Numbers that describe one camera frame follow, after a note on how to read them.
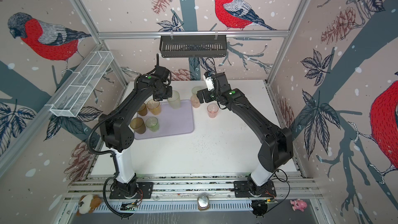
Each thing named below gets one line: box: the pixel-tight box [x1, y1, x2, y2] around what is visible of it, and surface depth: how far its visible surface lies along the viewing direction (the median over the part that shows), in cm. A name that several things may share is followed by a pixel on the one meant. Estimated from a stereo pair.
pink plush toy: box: [289, 198, 308, 212], surface depth 70 cm
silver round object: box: [196, 194, 210, 212], surface depth 63 cm
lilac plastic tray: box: [134, 99, 194, 140], surface depth 100 cm
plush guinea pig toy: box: [76, 194, 102, 216], surface depth 70 cm
